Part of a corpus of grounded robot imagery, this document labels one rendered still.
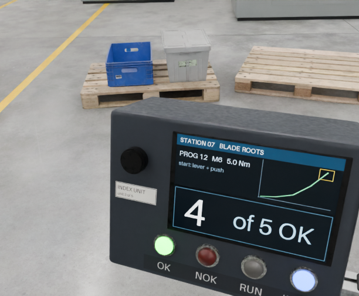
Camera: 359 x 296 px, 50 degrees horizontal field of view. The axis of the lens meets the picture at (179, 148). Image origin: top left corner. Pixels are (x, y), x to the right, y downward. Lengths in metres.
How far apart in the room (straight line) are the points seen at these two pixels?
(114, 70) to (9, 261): 1.89
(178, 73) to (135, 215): 3.05
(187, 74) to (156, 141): 3.07
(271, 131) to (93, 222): 1.89
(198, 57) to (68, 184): 1.60
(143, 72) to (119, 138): 3.01
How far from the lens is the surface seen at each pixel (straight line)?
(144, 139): 0.41
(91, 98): 3.43
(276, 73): 3.75
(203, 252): 0.43
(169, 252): 0.44
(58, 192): 2.49
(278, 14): 6.32
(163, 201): 0.43
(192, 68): 3.45
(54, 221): 2.28
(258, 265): 0.42
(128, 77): 3.45
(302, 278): 0.42
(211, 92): 3.42
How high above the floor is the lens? 1.43
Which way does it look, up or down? 31 degrees down
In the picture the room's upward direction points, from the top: 2 degrees counter-clockwise
